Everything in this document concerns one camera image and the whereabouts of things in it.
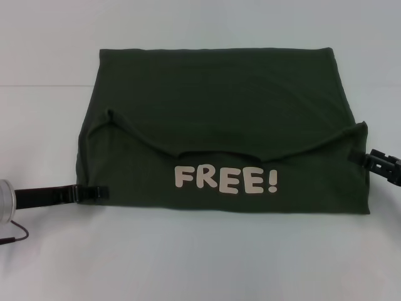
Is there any brown cable with silver connector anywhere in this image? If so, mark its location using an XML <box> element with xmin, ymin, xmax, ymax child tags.
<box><xmin>0</xmin><ymin>218</ymin><xmax>30</xmax><ymax>249</ymax></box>

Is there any dark green t-shirt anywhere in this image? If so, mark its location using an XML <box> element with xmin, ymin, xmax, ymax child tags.
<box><xmin>74</xmin><ymin>46</ymin><xmax>373</xmax><ymax>216</ymax></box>

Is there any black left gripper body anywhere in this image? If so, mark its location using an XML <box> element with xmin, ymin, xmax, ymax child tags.
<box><xmin>13</xmin><ymin>185</ymin><xmax>80</xmax><ymax>210</ymax></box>

